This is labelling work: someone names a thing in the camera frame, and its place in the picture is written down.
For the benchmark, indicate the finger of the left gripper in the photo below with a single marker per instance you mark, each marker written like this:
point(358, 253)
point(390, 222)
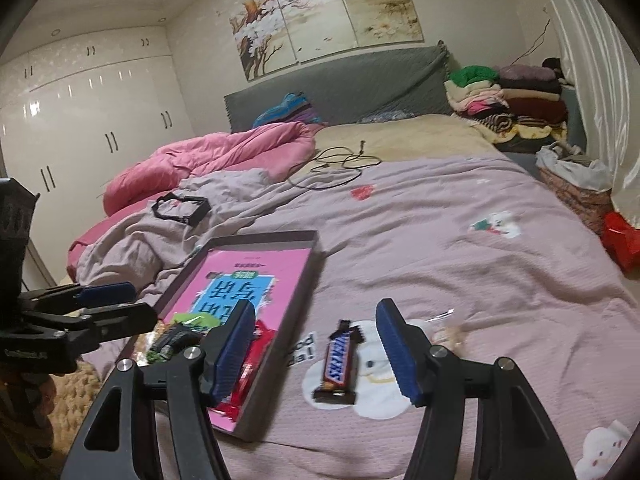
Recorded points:
point(125, 319)
point(73, 297)

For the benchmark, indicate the black plastic frame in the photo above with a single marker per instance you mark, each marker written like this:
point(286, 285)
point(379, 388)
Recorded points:
point(186, 210)

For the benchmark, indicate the flower wall painting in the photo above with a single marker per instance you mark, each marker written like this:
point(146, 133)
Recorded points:
point(271, 35)

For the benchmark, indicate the clear red candy packet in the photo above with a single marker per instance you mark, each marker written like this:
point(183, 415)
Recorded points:
point(445, 329)

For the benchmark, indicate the pile of folded clothes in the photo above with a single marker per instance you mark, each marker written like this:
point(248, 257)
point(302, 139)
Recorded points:
point(518, 108)

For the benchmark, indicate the Snickers chocolate bar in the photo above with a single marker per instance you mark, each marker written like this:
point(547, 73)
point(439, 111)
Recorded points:
point(339, 374)

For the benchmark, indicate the pink blue Chinese book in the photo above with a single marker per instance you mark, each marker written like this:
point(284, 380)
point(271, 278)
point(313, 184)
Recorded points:
point(274, 282)

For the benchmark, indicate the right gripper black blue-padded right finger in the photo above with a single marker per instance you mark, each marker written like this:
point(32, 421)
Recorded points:
point(514, 439)

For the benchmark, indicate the mauve bed cover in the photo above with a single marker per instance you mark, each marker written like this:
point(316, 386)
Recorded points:
point(476, 234)

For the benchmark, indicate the black green snack packet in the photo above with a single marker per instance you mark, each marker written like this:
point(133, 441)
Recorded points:
point(174, 339)

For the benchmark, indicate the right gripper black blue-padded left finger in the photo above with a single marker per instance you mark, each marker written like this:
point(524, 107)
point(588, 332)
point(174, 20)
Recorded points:
point(118, 439)

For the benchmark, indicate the white glossy wardrobe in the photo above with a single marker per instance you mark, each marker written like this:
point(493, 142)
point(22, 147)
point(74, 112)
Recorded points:
point(77, 112)

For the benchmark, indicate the red snack bar wrapper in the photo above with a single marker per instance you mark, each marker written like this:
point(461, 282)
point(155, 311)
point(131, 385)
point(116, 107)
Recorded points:
point(232, 406)

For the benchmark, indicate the blue striped garment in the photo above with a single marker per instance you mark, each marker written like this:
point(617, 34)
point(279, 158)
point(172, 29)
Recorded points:
point(294, 107)

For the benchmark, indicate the white curtain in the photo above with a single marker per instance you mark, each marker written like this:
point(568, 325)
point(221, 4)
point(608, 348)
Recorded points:
point(605, 74)

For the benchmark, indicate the grey headboard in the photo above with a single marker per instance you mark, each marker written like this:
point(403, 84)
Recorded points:
point(345, 90)

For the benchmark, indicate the clear green-label cake packet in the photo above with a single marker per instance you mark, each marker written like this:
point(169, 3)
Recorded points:
point(197, 322)

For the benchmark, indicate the pink quilt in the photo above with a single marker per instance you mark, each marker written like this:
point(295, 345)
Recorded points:
point(280, 149)

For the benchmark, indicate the beige fleece blanket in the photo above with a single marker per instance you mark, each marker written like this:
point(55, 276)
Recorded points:
point(426, 136)

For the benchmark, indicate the red plastic bag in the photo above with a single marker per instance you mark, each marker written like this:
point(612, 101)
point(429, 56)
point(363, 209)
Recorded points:
point(622, 241)

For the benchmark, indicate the grey shallow box tray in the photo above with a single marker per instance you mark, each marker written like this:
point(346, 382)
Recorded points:
point(259, 241)

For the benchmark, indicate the orange rice cracker packet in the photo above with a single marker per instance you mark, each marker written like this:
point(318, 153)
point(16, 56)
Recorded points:
point(144, 343)

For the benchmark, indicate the basket with grey cloth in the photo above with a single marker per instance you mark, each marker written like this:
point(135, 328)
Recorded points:
point(581, 183)

